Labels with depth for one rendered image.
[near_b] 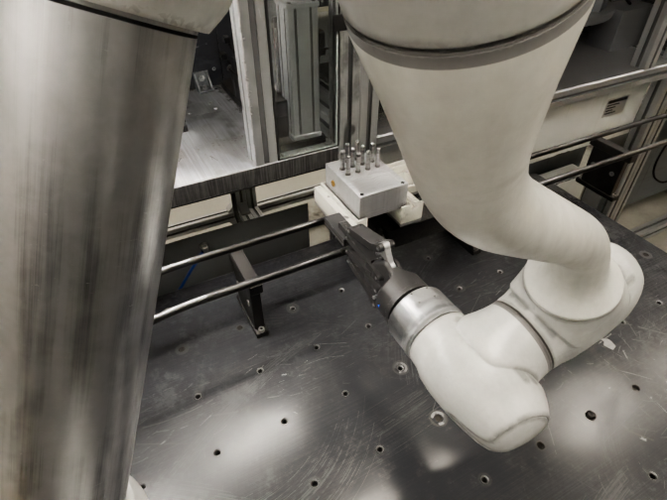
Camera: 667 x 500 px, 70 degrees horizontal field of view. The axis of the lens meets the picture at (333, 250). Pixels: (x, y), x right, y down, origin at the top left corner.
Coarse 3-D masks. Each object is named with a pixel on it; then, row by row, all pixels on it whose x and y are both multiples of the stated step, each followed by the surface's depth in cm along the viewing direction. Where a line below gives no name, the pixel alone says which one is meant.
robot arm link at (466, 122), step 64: (384, 64) 18; (448, 64) 17; (512, 64) 17; (448, 128) 20; (512, 128) 20; (448, 192) 25; (512, 192) 26; (512, 256) 36; (576, 256) 40; (576, 320) 51
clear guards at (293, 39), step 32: (288, 0) 74; (320, 0) 76; (288, 32) 76; (320, 32) 79; (288, 64) 80; (320, 64) 82; (288, 96) 83; (320, 96) 86; (288, 128) 87; (320, 128) 90
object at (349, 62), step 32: (352, 64) 85; (352, 96) 89; (352, 128) 94; (192, 224) 196; (256, 224) 117; (288, 224) 122; (192, 256) 113; (224, 256) 118; (256, 256) 123; (160, 288) 114
